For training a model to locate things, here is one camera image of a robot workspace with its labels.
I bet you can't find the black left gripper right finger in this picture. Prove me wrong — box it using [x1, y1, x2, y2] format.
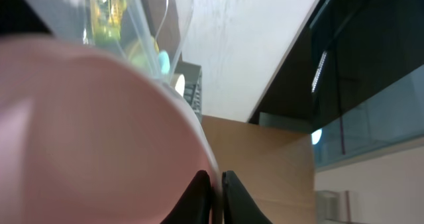
[222, 170, 272, 224]

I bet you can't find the clear plastic bin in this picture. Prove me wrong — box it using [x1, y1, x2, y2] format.
[25, 0, 193, 83]

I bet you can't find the white cup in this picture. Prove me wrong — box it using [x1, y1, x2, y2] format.
[170, 74, 186, 97]

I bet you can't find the light blue bowl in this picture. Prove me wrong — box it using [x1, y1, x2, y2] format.
[158, 50, 170, 75]

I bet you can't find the grey dishwasher rack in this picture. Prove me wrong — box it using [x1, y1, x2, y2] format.
[175, 61, 202, 122]

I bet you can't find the pink white small bowl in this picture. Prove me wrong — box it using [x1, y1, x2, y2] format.
[1, 36, 223, 223]

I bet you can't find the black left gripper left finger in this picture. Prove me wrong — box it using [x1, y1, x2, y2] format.
[161, 170, 212, 224]

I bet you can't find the wooden partition board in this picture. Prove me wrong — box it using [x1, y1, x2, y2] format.
[201, 116, 316, 223]

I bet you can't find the green orange snack wrapper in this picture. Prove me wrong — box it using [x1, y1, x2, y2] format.
[89, 0, 127, 45]

